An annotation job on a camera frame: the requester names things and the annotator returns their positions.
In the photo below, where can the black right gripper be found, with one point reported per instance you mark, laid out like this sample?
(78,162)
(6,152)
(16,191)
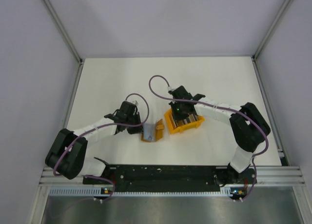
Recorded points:
(173,104)

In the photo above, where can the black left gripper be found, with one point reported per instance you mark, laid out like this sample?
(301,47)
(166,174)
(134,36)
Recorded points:
(137,129)

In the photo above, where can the yellow plastic bin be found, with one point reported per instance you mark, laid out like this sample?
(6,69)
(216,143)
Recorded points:
(172,127)

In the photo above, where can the yellow leather card holder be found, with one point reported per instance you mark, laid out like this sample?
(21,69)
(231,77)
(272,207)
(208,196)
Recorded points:
(153,132)

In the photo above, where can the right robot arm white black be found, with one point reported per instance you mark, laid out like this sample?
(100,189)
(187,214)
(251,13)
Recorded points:
(248,125)

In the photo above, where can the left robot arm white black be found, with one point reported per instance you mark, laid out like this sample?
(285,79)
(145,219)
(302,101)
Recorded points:
(67,155)

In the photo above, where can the credit cards in bin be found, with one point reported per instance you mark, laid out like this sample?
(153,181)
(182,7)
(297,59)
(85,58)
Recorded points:
(190,119)

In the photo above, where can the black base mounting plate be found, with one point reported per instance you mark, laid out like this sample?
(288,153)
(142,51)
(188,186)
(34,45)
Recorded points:
(175,186)

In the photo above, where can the metal sheet front panel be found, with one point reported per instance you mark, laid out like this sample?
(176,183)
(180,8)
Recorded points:
(264,206)

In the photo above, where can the grey slotted cable duct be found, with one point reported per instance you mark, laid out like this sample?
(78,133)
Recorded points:
(105,192)

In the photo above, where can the aluminium frame rail front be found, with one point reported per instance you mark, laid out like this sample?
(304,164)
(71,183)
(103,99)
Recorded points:
(210,175)

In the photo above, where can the aluminium frame post right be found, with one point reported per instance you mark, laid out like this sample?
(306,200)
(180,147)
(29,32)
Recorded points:
(274,25)

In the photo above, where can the aluminium frame post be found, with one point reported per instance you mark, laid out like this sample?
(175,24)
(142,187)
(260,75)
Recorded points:
(274,25)
(61,29)

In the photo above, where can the aluminium frame post left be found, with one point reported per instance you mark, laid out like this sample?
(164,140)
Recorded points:
(61,29)

